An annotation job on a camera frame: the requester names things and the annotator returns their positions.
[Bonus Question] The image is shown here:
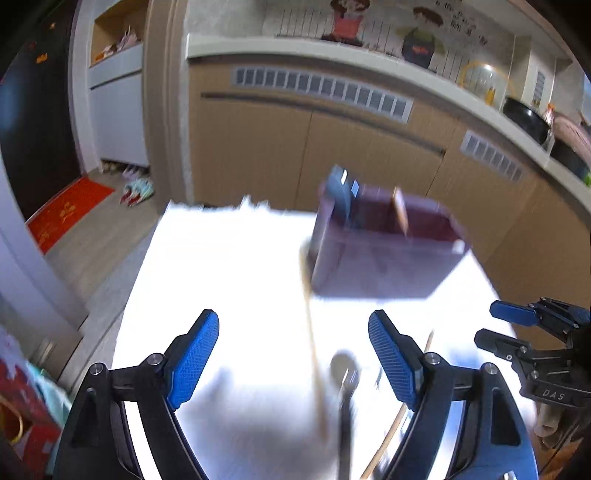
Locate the black plastic spoon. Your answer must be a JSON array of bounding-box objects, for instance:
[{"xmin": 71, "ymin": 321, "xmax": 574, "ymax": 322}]
[{"xmin": 331, "ymin": 351, "xmax": 360, "ymax": 480}]

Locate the black spatula wooden handle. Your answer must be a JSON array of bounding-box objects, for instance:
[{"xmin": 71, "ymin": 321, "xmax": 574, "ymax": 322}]
[{"xmin": 353, "ymin": 357, "xmax": 412, "ymax": 479}]

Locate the wooden chopstick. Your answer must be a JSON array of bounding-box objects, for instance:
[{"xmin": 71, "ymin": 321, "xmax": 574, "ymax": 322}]
[{"xmin": 300, "ymin": 242, "xmax": 329, "ymax": 443}]

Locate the brown wooden spoon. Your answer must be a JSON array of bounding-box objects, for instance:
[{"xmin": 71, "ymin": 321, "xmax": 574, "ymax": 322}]
[{"xmin": 392, "ymin": 187, "xmax": 410, "ymax": 237}]

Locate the blue grey plastic spoon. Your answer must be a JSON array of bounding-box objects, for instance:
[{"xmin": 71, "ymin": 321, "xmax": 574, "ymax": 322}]
[{"xmin": 325, "ymin": 165, "xmax": 360, "ymax": 224}]

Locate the white textured table cloth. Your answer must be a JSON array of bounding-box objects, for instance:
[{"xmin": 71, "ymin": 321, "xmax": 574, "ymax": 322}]
[{"xmin": 113, "ymin": 200, "xmax": 497, "ymax": 479}]

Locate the dark purple utensil caddy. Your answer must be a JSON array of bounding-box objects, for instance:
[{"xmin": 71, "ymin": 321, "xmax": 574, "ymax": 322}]
[{"xmin": 308, "ymin": 185, "xmax": 471, "ymax": 300}]

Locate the teal plastic bag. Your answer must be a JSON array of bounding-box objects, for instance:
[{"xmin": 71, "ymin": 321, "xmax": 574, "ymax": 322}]
[{"xmin": 26, "ymin": 361, "xmax": 72, "ymax": 430}]

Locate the red yellow gift bag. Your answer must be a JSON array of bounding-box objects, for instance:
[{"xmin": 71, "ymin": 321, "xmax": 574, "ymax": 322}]
[{"xmin": 1, "ymin": 327, "xmax": 61, "ymax": 479}]

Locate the pair of slippers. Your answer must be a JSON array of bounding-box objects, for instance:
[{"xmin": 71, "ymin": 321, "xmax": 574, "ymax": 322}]
[{"xmin": 120, "ymin": 177, "xmax": 154, "ymax": 207}]

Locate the black cooking pot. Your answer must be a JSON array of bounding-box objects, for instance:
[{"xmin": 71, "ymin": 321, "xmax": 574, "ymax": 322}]
[{"xmin": 502, "ymin": 97, "xmax": 551, "ymax": 146}]

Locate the red door mat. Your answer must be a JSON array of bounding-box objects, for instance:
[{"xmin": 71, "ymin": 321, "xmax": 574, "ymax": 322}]
[{"xmin": 26, "ymin": 177, "xmax": 115, "ymax": 255}]

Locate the pink striped bowl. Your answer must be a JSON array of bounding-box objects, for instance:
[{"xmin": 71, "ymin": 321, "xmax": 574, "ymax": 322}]
[{"xmin": 552, "ymin": 113, "xmax": 591, "ymax": 163}]

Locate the yellow rimmed glass lid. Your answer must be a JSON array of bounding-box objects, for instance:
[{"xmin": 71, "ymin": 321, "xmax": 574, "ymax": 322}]
[{"xmin": 458, "ymin": 61, "xmax": 515, "ymax": 110}]

